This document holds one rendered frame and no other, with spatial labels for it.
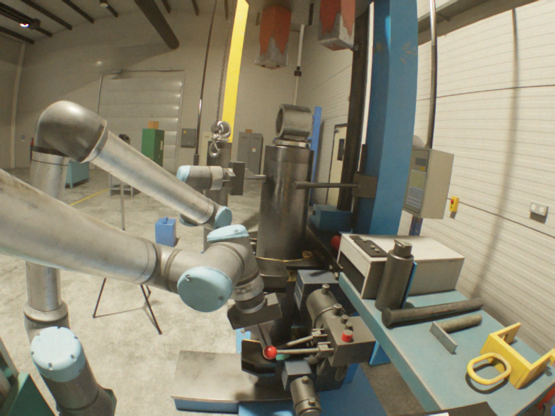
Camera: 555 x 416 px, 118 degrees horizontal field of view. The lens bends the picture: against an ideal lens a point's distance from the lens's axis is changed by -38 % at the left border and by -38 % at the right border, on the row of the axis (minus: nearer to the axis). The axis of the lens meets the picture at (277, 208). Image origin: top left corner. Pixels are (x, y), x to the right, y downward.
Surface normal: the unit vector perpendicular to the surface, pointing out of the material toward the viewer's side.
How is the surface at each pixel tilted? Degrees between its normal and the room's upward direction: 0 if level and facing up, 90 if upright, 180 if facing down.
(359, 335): 0
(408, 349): 0
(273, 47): 90
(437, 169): 90
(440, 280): 90
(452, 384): 0
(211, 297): 97
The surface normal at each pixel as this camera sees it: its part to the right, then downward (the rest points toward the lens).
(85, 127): 0.71, -0.06
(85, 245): 0.97, 0.18
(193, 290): -0.11, 0.33
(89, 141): 0.69, 0.40
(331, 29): -0.74, 0.08
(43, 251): 0.73, 0.62
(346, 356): 0.14, 0.24
